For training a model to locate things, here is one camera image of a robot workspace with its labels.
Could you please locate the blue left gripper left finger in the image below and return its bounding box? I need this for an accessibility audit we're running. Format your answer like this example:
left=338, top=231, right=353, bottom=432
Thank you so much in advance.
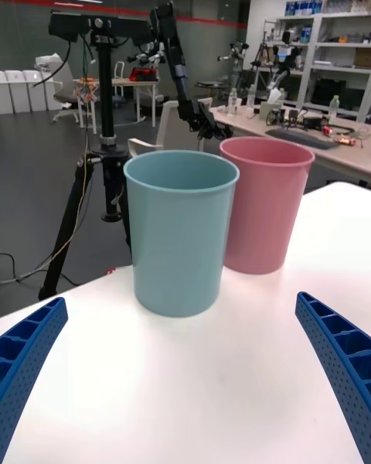
left=0, top=296, right=69, bottom=459

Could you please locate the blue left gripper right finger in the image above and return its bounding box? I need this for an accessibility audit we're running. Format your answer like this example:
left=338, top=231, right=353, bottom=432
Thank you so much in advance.
left=294, top=292, right=371, bottom=464

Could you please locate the pink plastic bin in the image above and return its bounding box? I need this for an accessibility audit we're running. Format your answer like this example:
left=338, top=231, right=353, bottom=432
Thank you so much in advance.
left=219, top=136, right=316, bottom=275

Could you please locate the pale blue plastic bin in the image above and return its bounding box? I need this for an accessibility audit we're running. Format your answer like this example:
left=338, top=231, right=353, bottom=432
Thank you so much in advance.
left=123, top=149, right=240, bottom=318

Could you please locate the long pale desk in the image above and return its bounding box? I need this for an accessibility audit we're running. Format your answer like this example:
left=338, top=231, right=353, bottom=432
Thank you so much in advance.
left=208, top=104, right=371, bottom=181

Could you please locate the black keyboard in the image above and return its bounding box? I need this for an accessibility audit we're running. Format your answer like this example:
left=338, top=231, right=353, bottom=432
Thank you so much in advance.
left=265, top=128, right=340, bottom=151

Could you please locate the green-capped plastic bottle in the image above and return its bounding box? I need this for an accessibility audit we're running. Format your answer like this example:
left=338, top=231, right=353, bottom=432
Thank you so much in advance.
left=328, top=95, right=341, bottom=125

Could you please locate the tissue box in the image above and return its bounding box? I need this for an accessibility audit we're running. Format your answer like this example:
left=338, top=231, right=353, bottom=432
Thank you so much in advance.
left=259, top=88, right=286, bottom=121

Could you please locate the row of white cabinets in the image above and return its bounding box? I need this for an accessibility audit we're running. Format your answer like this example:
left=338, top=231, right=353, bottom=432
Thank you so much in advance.
left=0, top=69, right=63, bottom=115

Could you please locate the grey office chair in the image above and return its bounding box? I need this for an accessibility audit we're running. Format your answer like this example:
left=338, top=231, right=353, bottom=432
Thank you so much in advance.
left=35, top=53, right=81, bottom=124

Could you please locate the black tripod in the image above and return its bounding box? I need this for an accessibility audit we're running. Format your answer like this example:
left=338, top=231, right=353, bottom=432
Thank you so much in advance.
left=37, top=42, right=134, bottom=302

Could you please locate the white armchair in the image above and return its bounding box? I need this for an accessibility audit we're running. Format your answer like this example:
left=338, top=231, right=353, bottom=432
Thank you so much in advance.
left=127, top=97, right=214, bottom=158

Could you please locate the white shelving unit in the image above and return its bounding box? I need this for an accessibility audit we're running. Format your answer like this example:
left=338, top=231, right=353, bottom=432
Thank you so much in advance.
left=264, top=11, right=371, bottom=123

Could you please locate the white side table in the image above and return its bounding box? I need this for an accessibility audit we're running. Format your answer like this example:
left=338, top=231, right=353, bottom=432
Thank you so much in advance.
left=73, top=77, right=160, bottom=129

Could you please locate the black and white humanoid robot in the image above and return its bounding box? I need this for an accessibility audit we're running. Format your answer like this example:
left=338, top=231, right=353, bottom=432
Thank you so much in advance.
left=266, top=29, right=307, bottom=96

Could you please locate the black tripod crossbar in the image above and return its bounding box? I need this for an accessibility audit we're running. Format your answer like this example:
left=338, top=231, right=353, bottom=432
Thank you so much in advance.
left=48, top=10, right=155, bottom=46

